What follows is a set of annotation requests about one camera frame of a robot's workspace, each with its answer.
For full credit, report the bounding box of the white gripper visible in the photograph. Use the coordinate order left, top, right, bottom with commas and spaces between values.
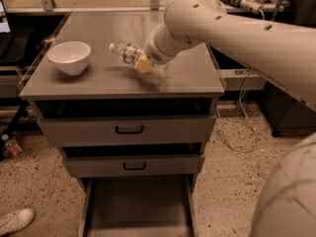
134, 24, 198, 73

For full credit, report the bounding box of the clear plastic water bottle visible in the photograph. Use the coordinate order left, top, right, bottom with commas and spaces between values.
109, 42, 167, 75

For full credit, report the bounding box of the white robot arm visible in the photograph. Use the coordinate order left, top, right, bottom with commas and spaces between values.
134, 0, 316, 237

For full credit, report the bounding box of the top grey drawer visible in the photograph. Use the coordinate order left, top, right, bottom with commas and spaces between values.
39, 117, 215, 147

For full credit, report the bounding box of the grey drawer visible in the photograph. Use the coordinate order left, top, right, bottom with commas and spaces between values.
63, 154, 204, 178
78, 175, 198, 237
39, 117, 215, 147

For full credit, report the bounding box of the grey drawer cabinet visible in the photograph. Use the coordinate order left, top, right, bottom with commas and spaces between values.
19, 10, 225, 237

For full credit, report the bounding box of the middle grey drawer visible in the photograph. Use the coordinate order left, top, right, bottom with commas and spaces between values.
63, 154, 204, 178

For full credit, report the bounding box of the bottom grey drawer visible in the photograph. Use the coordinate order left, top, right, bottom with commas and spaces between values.
78, 175, 198, 237

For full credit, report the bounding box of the small bottle on floor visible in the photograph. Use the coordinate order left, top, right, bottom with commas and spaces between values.
1, 134, 23, 159

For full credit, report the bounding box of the white ceramic bowl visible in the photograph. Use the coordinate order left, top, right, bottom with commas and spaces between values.
47, 41, 91, 75

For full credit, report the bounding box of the laptop screen at left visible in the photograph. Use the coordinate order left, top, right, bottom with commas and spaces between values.
0, 0, 11, 34

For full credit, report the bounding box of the dark cabinet at right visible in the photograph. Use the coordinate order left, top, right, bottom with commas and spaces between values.
260, 0, 316, 137

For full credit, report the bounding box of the white sneaker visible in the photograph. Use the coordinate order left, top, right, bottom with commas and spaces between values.
0, 208, 36, 237

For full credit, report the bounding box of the white power cable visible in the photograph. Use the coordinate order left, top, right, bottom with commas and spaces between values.
215, 9, 267, 154

